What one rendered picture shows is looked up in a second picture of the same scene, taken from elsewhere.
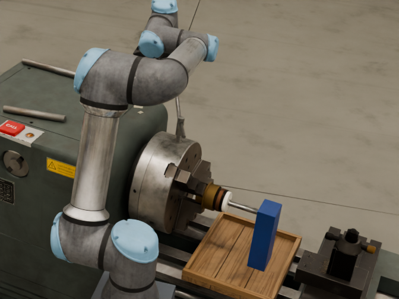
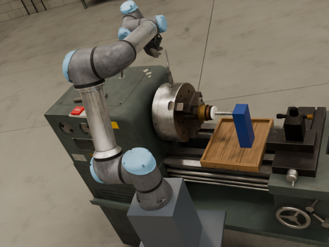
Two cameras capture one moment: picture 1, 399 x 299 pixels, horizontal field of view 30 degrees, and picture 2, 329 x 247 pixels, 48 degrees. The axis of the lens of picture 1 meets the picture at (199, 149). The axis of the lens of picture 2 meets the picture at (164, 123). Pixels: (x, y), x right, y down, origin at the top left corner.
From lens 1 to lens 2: 0.65 m
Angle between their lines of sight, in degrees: 17
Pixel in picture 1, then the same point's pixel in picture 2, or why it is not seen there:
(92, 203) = (105, 146)
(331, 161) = (306, 61)
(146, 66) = (99, 51)
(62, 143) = not seen: hidden behind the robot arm
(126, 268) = (136, 180)
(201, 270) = (212, 158)
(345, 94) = (307, 19)
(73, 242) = (103, 173)
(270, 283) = (256, 154)
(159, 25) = (126, 21)
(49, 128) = not seen: hidden behind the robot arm
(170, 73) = (116, 50)
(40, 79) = not seen: hidden behind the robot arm
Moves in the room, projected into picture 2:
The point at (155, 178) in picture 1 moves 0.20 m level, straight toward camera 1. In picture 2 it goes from (163, 113) to (161, 139)
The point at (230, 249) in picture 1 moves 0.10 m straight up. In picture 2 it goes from (228, 139) to (225, 125)
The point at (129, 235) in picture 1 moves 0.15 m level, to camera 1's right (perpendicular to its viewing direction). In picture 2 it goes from (132, 159) to (170, 153)
